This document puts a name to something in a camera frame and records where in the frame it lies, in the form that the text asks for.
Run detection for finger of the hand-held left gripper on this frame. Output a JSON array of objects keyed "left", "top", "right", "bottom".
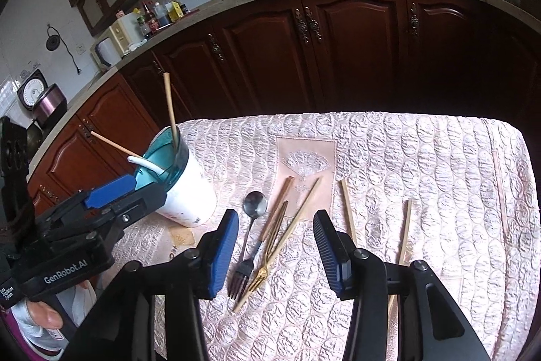
[
  {"left": 84, "top": 175, "right": 137, "bottom": 210},
  {"left": 87, "top": 182, "right": 168, "bottom": 245}
]

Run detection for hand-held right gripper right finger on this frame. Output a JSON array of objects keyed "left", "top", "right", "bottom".
[{"left": 313, "top": 210, "right": 491, "bottom": 361}]

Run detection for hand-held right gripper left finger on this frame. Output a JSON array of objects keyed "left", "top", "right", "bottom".
[{"left": 70, "top": 209, "right": 240, "bottom": 361}]

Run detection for silver fork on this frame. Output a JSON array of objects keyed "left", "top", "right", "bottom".
[{"left": 227, "top": 240, "right": 263, "bottom": 301}]

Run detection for white ceramic spoon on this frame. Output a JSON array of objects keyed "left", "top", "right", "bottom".
[{"left": 127, "top": 155, "right": 165, "bottom": 176}]

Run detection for teal-rimmed white utensil holder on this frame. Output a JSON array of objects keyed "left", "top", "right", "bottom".
[{"left": 134, "top": 126, "right": 218, "bottom": 228}]

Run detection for wooden chopstick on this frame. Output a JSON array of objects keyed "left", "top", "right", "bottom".
[
  {"left": 259, "top": 176, "right": 295, "bottom": 242},
  {"left": 90, "top": 132, "right": 143, "bottom": 159},
  {"left": 386, "top": 199, "right": 413, "bottom": 320},
  {"left": 232, "top": 177, "right": 322, "bottom": 313},
  {"left": 340, "top": 179, "right": 359, "bottom": 248},
  {"left": 163, "top": 73, "right": 179, "bottom": 147}
]

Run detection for gold fork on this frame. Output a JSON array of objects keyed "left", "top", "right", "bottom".
[{"left": 247, "top": 199, "right": 290, "bottom": 293}]

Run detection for metal spoon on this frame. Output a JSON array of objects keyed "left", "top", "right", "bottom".
[{"left": 239, "top": 191, "right": 268, "bottom": 264}]

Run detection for person's left hand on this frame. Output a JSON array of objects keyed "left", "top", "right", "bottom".
[{"left": 25, "top": 299, "right": 65, "bottom": 330}]

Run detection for bronze inner pot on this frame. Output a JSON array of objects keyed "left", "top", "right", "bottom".
[{"left": 27, "top": 120, "right": 45, "bottom": 152}]

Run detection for rice cooker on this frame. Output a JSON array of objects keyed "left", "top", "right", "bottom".
[{"left": 17, "top": 69, "right": 68, "bottom": 129}]

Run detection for cream quilted tablecloth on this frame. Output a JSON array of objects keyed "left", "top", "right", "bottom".
[{"left": 114, "top": 111, "right": 531, "bottom": 361}]

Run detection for cream microwave oven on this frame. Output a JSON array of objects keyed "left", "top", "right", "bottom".
[{"left": 90, "top": 12, "right": 146, "bottom": 70}]

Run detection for group of condiment bottles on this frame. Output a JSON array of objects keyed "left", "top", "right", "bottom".
[{"left": 133, "top": 0, "right": 191, "bottom": 39}]

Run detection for red tray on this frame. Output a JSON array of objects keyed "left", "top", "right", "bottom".
[{"left": 150, "top": 9, "right": 199, "bottom": 32}]

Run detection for wooden kitchen base cabinets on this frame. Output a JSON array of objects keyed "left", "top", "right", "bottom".
[{"left": 25, "top": 0, "right": 541, "bottom": 218}]

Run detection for black round plug with cord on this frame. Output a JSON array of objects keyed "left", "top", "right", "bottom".
[{"left": 46, "top": 25, "right": 83, "bottom": 74}]

